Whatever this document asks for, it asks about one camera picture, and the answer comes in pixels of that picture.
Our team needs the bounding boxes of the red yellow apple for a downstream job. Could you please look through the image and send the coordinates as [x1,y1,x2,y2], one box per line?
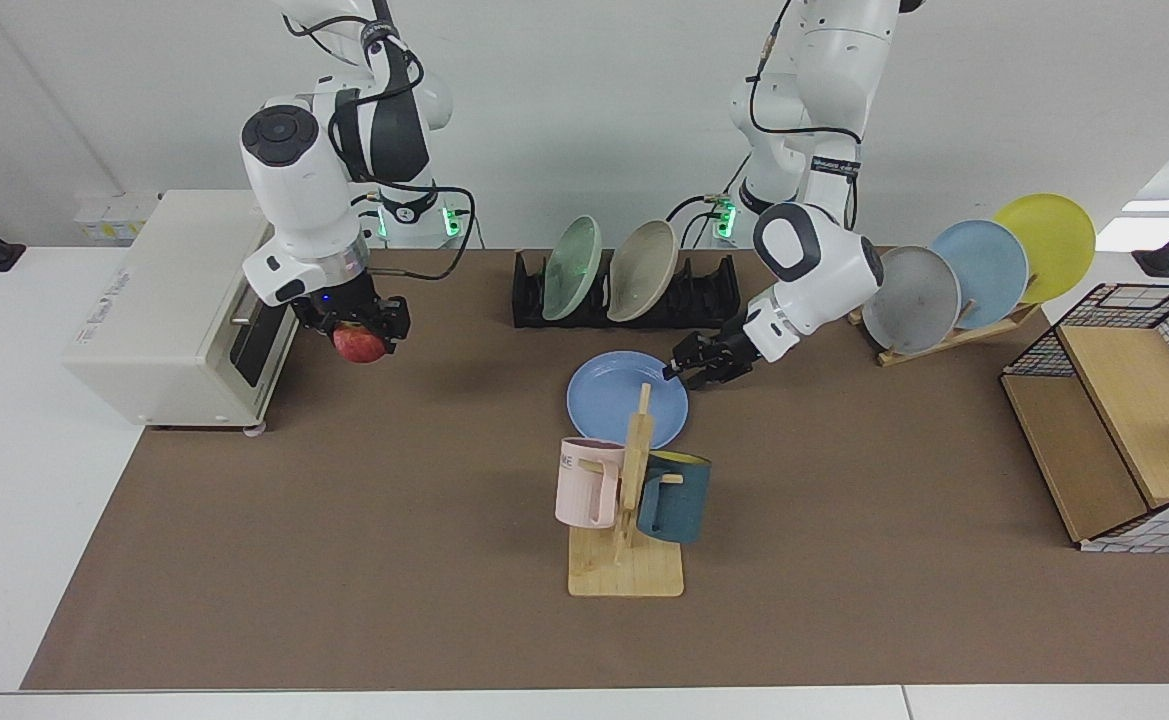
[332,320,388,364]

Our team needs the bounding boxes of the black dish rack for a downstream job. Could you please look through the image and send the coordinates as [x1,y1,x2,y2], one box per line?
[511,250,742,329]

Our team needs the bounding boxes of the beige plate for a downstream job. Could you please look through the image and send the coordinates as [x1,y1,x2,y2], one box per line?
[607,220,680,323]

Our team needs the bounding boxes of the pale green plate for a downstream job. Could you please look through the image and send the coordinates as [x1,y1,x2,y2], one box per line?
[541,215,605,322]

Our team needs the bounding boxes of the grey plate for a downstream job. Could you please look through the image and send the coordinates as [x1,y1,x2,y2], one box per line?
[862,246,962,356]

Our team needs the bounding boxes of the wooden plate rack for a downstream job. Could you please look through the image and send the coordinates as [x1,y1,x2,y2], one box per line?
[847,270,1042,367]

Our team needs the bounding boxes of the light blue plate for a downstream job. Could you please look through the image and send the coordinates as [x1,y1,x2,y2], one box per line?
[929,220,1030,331]

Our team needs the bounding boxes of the yellow plate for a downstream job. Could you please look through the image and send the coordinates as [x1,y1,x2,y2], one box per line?
[991,193,1097,305]

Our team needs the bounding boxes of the dark blue cup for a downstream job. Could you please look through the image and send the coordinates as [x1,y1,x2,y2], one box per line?
[636,450,713,545]

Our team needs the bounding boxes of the pink cup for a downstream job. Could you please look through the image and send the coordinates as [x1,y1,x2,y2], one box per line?
[555,437,627,529]

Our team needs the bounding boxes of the pale toaster oven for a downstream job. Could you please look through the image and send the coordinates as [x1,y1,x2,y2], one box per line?
[62,190,305,433]

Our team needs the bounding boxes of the wooden cup stand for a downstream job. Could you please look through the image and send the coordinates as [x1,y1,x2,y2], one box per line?
[567,383,686,599]

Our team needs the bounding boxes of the brown table cloth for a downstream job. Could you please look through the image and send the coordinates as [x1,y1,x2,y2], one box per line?
[21,247,1169,691]

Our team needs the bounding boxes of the small white boxes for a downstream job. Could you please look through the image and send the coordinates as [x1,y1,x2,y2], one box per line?
[74,193,160,243]

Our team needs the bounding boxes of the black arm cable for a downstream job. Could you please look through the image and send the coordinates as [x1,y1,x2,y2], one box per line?
[747,0,863,231]
[349,185,477,283]

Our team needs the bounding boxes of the black base cable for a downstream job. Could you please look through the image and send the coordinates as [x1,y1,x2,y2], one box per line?
[666,192,735,249]

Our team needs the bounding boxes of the wire basket with wooden floor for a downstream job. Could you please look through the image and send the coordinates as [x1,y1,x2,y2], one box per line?
[1001,283,1169,554]

